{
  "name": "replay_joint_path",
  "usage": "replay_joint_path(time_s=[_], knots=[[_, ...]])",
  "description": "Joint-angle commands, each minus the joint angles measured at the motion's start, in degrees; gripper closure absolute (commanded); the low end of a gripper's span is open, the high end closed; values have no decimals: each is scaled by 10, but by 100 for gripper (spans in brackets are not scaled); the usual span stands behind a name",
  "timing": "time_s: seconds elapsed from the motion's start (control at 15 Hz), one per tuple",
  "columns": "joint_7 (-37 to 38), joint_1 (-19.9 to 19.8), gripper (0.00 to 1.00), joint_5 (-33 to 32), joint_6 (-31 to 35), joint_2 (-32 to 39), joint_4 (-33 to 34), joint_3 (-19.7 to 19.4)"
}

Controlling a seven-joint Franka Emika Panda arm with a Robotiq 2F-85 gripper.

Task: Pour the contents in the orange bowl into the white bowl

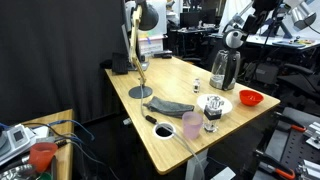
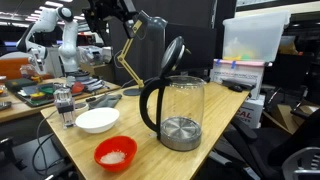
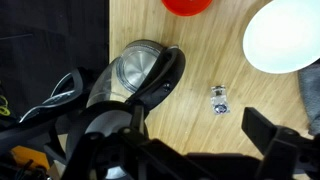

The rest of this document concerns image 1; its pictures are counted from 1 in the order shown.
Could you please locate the orange plastic bowl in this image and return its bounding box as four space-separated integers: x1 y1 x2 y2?
239 89 265 107

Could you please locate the white shallow bowl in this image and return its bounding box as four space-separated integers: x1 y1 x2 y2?
196 93 233 116

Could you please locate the grey folded cloth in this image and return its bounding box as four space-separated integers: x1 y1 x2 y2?
143 96 195 119

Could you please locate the black remote control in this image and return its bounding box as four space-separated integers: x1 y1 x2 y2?
153 50 173 60

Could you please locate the small glass bottle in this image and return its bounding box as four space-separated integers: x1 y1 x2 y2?
193 78 201 94

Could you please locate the white labelled cardboard box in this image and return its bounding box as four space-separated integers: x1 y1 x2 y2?
138 34 164 56

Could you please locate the black speaker box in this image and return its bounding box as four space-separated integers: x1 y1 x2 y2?
111 52 129 75

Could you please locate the pink translucent plastic cup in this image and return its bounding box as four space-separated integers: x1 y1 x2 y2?
181 111 204 140

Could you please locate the clear acrylic pepper grinder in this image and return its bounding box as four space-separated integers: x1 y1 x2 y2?
203 94 224 133

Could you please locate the glass electric kettle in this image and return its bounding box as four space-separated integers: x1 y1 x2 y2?
209 29 248 91

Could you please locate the black background monitor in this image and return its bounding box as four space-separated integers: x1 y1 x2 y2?
179 8 218 29

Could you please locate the white table leg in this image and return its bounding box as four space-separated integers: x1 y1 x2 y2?
184 148 209 180

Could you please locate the white paper sheet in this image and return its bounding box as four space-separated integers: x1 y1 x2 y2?
209 166 237 180

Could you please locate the wooden side table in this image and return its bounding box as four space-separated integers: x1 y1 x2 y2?
19 109 75 180

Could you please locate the orange plastic cup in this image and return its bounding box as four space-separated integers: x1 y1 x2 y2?
28 142 59 173

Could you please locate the black office chair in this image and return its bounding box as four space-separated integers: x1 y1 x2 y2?
276 63 320 101

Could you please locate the black perforated board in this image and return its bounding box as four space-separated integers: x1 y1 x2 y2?
263 106 320 180

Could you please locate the white electronic device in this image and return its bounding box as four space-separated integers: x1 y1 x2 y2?
0 123 37 167

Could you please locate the silver spotlight lamp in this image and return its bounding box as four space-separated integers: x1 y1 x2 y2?
290 1 318 30

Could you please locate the grey lamp power cable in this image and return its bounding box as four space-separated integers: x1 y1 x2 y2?
139 84 206 180

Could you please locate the white cable grommet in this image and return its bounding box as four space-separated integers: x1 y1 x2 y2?
152 121 177 140

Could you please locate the blue cable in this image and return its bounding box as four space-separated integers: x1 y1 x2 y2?
49 119 96 142

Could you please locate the orange handled black clamp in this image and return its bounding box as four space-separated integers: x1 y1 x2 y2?
273 111 306 133
254 149 297 180

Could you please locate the silver aluminium bracket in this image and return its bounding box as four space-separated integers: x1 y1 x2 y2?
296 159 320 180
304 121 320 150

